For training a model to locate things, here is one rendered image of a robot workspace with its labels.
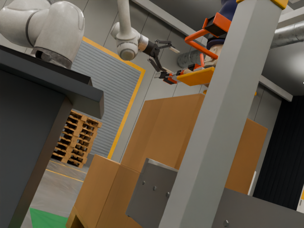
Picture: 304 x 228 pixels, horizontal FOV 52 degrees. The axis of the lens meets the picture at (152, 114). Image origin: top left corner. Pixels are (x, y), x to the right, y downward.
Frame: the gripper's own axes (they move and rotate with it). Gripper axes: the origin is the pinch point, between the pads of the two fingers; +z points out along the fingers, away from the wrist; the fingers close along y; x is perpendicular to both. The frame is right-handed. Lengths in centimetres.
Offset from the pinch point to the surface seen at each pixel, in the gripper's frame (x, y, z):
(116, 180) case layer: 1, 77, -7
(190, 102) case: 50, 32, -7
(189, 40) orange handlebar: 36.8, 1.0, -12.1
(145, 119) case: 8.5, 40.5, -6.8
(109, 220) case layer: 12, 96, -7
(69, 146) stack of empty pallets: -651, 78, 91
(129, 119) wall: -918, -86, 306
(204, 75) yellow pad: 36.2, 12.9, 2.6
